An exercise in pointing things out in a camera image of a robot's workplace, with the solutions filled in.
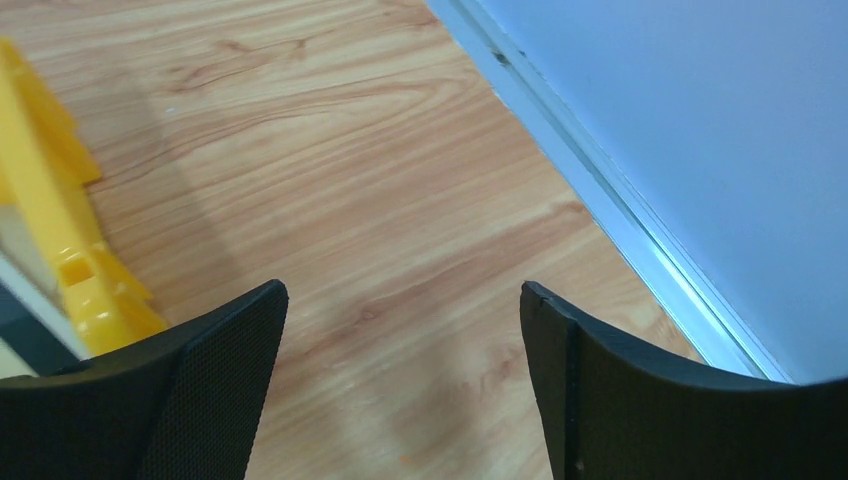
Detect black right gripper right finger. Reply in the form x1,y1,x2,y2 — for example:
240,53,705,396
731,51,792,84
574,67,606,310
520,282,847,479

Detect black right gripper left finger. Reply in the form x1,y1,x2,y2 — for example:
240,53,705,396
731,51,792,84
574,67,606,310
1,279,289,479

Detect beige cards in bin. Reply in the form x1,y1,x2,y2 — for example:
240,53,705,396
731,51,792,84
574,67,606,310
1,206,91,378

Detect yellow right plastic bin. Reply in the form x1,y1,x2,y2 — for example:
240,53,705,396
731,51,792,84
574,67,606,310
1,38,167,356

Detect aluminium frame rail right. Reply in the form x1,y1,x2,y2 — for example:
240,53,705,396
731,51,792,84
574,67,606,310
428,1,792,383

